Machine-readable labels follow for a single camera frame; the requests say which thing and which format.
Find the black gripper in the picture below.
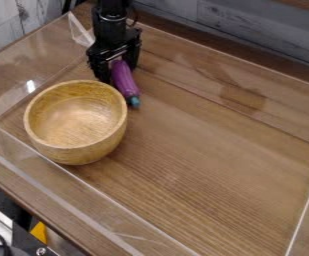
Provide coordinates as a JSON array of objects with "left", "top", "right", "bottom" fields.
[{"left": 85, "top": 28, "right": 142, "bottom": 83}]

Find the purple toy eggplant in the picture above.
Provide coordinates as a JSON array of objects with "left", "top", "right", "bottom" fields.
[{"left": 111, "top": 60, "right": 140, "bottom": 108}]

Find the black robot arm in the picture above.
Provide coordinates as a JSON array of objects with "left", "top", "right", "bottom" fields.
[{"left": 85, "top": 0, "right": 142, "bottom": 83}]

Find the brown wooden bowl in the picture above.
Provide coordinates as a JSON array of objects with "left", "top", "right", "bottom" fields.
[{"left": 23, "top": 80, "right": 127, "bottom": 165}]

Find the yellow sticker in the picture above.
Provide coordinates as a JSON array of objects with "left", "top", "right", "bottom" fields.
[{"left": 31, "top": 222, "right": 47, "bottom": 244}]

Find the clear acrylic tray wall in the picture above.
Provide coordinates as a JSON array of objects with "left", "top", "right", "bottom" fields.
[{"left": 0, "top": 15, "right": 309, "bottom": 256}]

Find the black metal base plate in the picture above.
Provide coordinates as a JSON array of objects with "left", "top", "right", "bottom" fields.
[{"left": 11, "top": 223, "right": 77, "bottom": 256}]

